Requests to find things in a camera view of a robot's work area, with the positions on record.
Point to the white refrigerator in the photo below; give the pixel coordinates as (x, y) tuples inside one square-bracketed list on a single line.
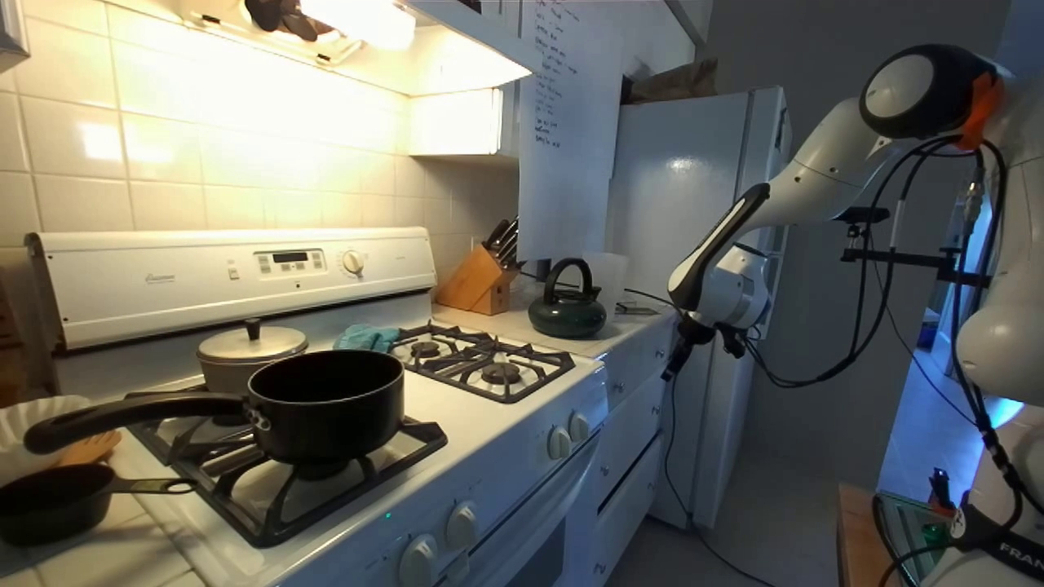
[(665, 216)]

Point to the small black frying pan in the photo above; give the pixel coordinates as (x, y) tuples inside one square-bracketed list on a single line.
[(55, 503)]

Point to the white gas stove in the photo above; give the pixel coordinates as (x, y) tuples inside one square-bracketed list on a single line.
[(165, 281)]

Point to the dark green kettle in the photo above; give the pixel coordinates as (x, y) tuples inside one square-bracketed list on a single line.
[(566, 314)]

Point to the wooden spatula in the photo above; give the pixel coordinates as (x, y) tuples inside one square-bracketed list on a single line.
[(92, 449)]

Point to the wooden table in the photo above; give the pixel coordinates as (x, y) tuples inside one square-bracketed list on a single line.
[(858, 544)]

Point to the black saucepan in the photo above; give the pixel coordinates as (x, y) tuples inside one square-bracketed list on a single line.
[(326, 408)]

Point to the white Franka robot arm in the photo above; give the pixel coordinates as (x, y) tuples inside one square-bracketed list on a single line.
[(828, 173)]

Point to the kitchen knife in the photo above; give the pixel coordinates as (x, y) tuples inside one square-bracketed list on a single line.
[(497, 236), (509, 252)]

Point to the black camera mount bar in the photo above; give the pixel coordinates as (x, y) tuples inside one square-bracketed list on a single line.
[(916, 260)]

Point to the wooden knife block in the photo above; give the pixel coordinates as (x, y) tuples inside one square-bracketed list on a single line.
[(473, 284)]

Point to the white plate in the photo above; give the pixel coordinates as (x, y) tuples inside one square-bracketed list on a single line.
[(33, 424)]

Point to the white stove knob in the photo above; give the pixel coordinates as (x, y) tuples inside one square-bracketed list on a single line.
[(419, 562), (558, 441), (462, 526), (579, 424)]

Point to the white range hood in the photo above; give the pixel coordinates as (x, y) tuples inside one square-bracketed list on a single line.
[(457, 60)]

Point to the small white wall box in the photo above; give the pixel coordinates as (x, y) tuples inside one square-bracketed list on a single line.
[(457, 121)]

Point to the green striped board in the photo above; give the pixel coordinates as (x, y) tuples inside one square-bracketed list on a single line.
[(907, 534)]

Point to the black burner grate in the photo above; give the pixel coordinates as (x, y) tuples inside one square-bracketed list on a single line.
[(249, 511), (492, 377)]

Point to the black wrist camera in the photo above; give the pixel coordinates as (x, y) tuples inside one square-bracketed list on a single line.
[(734, 345)]

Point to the silver lidded pot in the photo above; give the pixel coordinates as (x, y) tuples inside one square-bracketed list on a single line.
[(245, 353)]

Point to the brown cardboard box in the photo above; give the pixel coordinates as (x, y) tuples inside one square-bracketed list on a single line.
[(670, 84)]

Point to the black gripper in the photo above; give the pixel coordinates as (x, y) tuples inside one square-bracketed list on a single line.
[(696, 329)]

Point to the teal cloth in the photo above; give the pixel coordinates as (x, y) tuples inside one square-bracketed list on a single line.
[(362, 340)]

